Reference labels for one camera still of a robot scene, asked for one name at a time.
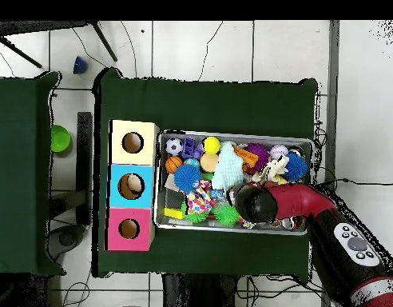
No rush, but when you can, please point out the black and white soccer ball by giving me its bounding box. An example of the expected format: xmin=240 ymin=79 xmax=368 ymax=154
xmin=165 ymin=137 xmax=185 ymax=157

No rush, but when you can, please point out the green bowl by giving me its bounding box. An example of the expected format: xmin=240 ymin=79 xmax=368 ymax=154
xmin=50 ymin=123 xmax=72 ymax=154

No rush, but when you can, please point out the black stand with legs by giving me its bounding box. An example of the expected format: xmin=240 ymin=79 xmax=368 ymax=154
xmin=0 ymin=20 xmax=118 ymax=70

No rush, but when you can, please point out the blue bowl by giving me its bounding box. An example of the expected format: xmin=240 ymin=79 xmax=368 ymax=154
xmin=72 ymin=54 xmax=89 ymax=75

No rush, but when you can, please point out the mint green knitted cloth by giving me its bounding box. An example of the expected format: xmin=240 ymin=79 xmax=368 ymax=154
xmin=211 ymin=141 xmax=245 ymax=191

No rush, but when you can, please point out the white baseball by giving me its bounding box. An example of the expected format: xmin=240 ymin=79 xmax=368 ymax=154
xmin=268 ymin=144 xmax=289 ymax=161

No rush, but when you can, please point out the green fuzzy ball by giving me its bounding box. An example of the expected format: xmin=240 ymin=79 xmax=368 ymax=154
xmin=212 ymin=204 xmax=241 ymax=227

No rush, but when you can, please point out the shallow clear mesh bin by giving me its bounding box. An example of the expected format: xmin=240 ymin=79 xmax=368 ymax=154
xmin=153 ymin=129 xmax=315 ymax=237

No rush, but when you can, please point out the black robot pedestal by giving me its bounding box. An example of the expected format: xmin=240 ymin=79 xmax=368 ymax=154
xmin=161 ymin=273 xmax=240 ymax=307

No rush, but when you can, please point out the grey rounded base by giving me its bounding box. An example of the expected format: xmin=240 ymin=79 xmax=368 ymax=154
xmin=47 ymin=223 xmax=87 ymax=260

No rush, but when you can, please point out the thin black floor cable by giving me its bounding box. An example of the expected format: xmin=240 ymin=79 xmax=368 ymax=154
xmin=197 ymin=20 xmax=224 ymax=82

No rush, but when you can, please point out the dark green table cloth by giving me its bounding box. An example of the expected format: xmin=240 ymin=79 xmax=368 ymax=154
xmin=0 ymin=70 xmax=66 ymax=277
xmin=92 ymin=66 xmax=319 ymax=278

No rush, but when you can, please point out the blue fuzzy ball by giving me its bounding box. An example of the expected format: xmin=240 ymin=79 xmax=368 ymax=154
xmin=282 ymin=152 xmax=309 ymax=182
xmin=173 ymin=163 xmax=203 ymax=194

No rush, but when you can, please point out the orange plastic block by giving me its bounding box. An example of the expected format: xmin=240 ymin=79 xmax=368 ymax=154
xmin=232 ymin=145 xmax=260 ymax=175

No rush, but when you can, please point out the purple spiky ball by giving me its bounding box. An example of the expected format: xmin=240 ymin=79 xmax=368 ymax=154
xmin=246 ymin=142 xmax=270 ymax=172

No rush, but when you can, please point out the wooden box with three holes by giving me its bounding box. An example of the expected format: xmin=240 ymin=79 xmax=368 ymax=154
xmin=103 ymin=119 xmax=161 ymax=252

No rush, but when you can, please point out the black upright panel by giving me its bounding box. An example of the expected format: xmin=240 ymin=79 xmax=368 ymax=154
xmin=76 ymin=111 xmax=93 ymax=226

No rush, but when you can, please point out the small orange basketball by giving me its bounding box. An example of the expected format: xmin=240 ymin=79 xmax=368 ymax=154
xmin=165 ymin=155 xmax=184 ymax=174

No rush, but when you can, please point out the black power cable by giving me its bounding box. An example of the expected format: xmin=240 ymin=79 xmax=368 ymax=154
xmin=316 ymin=177 xmax=393 ymax=198

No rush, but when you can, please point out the yellow ball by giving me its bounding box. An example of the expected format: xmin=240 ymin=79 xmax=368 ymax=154
xmin=201 ymin=136 xmax=222 ymax=155

